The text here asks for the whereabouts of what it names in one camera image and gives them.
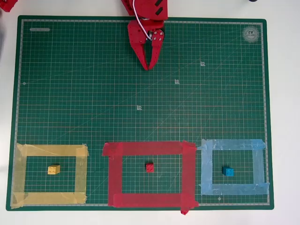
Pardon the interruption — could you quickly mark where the red tape square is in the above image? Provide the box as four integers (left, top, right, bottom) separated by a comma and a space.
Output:
102, 140, 199, 215

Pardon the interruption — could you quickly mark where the red leader arm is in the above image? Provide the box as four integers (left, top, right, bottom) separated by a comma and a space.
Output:
0, 0, 19, 13

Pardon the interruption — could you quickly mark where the white servo cable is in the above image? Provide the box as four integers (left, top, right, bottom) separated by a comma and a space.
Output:
132, 0, 152, 40

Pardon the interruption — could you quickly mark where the blue tape square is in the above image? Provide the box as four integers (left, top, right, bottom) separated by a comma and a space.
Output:
196, 138, 270, 195

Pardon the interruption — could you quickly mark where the green cutting mat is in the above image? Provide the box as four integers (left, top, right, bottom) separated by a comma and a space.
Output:
6, 15, 274, 211

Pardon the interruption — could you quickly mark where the yellow tape square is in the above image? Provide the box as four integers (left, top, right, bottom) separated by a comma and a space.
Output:
11, 142, 90, 209

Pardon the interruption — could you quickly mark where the yellow cube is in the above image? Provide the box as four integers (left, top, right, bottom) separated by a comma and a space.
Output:
47, 165, 61, 175

